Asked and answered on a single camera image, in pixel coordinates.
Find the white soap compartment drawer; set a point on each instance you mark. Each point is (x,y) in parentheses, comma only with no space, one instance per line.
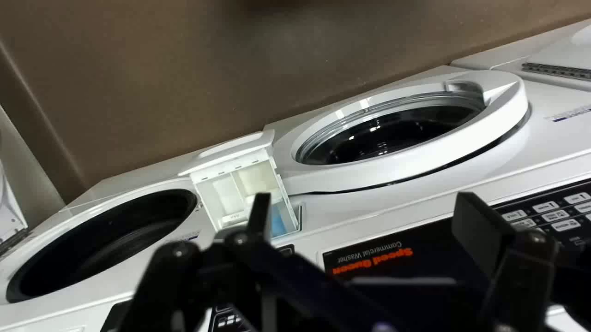
(242,185)

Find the near white washing machine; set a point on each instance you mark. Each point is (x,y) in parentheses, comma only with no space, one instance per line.
(560,58)

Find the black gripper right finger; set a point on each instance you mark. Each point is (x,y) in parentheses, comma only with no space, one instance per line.
(517,265)

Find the middle white washing machine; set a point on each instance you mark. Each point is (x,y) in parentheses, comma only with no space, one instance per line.
(537,176)

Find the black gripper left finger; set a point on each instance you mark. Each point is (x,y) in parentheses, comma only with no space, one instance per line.
(270,290)

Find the far white washing machine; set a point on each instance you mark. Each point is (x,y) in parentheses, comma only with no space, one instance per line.
(72,270)

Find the white washing machine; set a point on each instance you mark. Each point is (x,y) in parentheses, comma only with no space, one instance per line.
(560,58)
(537,176)
(72,270)

